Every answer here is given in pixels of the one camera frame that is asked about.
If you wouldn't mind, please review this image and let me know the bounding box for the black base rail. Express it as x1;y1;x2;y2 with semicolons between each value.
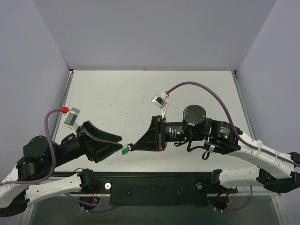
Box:
65;172;240;208

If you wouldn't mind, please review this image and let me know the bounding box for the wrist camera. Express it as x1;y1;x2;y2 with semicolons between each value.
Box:
64;108;81;134
152;91;169;118

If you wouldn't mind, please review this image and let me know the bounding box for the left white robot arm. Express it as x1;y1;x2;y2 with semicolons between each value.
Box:
0;121;123;217

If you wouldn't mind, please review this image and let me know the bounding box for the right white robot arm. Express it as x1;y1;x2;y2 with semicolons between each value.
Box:
128;105;300;193

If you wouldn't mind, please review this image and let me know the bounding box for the green key tag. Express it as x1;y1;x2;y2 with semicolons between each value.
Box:
121;148;129;155

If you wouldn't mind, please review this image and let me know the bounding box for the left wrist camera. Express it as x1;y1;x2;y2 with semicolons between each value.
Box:
64;108;81;134

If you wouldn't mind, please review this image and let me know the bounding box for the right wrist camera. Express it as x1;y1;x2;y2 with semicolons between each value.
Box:
152;91;169;118

